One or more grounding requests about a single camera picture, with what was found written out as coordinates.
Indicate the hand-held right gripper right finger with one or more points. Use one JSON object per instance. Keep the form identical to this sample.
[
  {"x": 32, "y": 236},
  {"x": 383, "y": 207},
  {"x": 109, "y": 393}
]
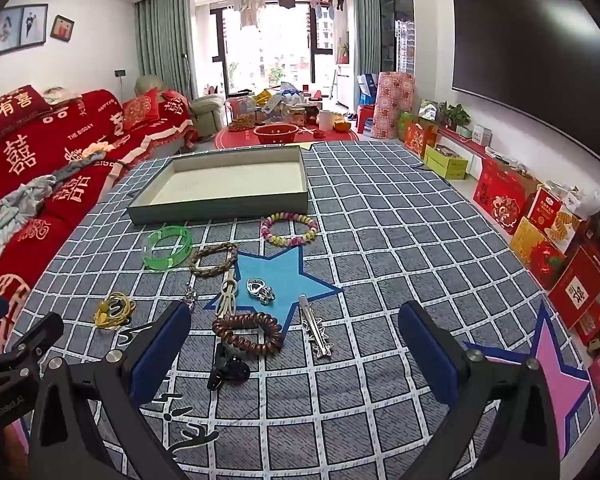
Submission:
[{"x": 430, "y": 355}]

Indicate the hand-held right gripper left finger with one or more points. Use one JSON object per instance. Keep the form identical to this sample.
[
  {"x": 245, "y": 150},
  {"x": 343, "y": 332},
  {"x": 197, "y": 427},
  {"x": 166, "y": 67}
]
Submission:
[{"x": 160, "y": 355}]

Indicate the green translucent bangle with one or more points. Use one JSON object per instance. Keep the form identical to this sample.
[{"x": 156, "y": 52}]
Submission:
[{"x": 152, "y": 260}]

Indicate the silver hair clip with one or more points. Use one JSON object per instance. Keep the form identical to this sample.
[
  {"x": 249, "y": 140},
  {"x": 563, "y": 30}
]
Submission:
[{"x": 315, "y": 332}]

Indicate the grey-green shallow cardboard box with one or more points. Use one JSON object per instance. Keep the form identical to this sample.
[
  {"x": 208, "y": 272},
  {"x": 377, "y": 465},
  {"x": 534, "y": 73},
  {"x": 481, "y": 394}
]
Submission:
[{"x": 230, "y": 185}]

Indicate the black claw hair clip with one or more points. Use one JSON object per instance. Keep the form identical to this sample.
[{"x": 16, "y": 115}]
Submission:
[{"x": 230, "y": 367}]

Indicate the grey braided cloth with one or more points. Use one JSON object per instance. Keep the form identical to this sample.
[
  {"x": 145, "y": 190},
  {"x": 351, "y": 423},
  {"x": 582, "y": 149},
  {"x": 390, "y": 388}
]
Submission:
[{"x": 25, "y": 195}]

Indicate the grey grid-pattern tray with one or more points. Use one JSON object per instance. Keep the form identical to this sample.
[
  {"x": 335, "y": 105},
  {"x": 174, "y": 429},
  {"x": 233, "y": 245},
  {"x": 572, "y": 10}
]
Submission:
[{"x": 380, "y": 235}]

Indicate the yellow red gift box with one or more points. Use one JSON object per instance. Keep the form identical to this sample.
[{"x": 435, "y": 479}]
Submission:
[{"x": 532, "y": 252}]

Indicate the red box with white label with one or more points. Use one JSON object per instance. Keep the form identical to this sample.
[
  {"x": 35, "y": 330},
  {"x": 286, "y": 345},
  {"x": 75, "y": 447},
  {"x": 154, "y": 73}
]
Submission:
[{"x": 577, "y": 287}]

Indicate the large red gift box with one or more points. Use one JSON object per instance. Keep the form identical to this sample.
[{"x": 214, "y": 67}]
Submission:
[{"x": 500, "y": 200}]

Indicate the orange biscuit box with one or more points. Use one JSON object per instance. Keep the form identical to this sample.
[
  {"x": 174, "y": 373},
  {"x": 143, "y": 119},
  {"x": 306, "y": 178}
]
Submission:
[{"x": 555, "y": 220}]

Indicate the green gift box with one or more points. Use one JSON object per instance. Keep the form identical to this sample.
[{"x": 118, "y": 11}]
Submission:
[{"x": 445, "y": 164}]

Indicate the red printed sofa cover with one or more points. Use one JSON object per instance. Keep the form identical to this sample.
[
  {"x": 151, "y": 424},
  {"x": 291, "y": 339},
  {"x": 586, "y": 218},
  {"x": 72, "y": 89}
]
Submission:
[{"x": 55, "y": 125}]

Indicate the red pillow with characters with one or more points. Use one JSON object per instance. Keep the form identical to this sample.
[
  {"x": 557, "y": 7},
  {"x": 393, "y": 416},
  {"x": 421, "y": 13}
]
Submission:
[{"x": 10, "y": 112}]

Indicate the orange red gift box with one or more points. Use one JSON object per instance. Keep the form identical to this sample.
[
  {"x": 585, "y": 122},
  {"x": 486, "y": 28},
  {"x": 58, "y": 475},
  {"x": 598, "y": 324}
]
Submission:
[{"x": 420, "y": 140}]

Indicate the red television shelf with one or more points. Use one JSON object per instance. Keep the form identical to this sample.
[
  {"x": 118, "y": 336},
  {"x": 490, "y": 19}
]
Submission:
[{"x": 472, "y": 144}]

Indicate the red round table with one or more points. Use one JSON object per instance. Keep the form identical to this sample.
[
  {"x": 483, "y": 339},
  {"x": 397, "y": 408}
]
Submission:
[{"x": 235, "y": 139}]

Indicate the green potted plant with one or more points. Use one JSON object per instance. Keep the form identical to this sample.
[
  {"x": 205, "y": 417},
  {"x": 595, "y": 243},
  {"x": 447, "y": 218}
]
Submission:
[{"x": 455, "y": 114}]

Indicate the red embroidered cushion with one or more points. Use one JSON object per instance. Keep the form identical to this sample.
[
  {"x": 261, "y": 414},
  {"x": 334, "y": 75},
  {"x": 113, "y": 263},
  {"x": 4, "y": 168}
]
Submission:
[{"x": 140, "y": 109}]

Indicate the red plastic colander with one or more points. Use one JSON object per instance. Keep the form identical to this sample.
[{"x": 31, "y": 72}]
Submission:
[{"x": 276, "y": 135}]

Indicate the beige recliner armchair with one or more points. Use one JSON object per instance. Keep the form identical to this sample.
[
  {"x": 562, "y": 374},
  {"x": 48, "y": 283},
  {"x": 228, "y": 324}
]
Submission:
[{"x": 205, "y": 110}]

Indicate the clear plastic snack jar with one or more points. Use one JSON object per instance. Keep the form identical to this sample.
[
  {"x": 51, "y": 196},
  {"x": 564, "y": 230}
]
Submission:
[{"x": 241, "y": 116}]

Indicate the red patterned rolled quilt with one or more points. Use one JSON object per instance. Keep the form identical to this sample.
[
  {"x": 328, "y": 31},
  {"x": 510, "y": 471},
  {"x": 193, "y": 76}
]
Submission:
[{"x": 392, "y": 105}]

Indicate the white paper roll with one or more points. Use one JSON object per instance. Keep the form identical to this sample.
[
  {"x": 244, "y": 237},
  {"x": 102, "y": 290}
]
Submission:
[{"x": 326, "y": 120}]

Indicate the white paper bag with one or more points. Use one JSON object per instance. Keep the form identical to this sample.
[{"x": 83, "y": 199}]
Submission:
[{"x": 367, "y": 89}]

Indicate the green curtain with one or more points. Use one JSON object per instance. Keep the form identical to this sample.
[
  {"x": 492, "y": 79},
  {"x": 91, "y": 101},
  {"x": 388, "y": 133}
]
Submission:
[
  {"x": 366, "y": 30},
  {"x": 162, "y": 40}
]

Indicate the dark glass cabinet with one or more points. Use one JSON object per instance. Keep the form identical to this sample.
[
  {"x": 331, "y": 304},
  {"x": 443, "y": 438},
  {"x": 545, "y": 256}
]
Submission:
[{"x": 396, "y": 15}]

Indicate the hanging laundry rack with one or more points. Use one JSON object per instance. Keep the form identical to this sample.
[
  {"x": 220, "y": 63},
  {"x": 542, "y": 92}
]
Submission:
[{"x": 280, "y": 0}]

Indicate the double wall photo frame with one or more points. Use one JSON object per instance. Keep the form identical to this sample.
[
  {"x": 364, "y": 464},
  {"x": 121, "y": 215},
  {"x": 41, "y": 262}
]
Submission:
[{"x": 17, "y": 30}]

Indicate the small wall photo frame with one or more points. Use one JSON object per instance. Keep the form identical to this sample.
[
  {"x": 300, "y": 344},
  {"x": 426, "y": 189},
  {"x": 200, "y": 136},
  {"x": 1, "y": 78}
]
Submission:
[{"x": 62, "y": 28}]

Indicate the black wall television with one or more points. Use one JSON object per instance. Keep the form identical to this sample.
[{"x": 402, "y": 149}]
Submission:
[{"x": 530, "y": 70}]

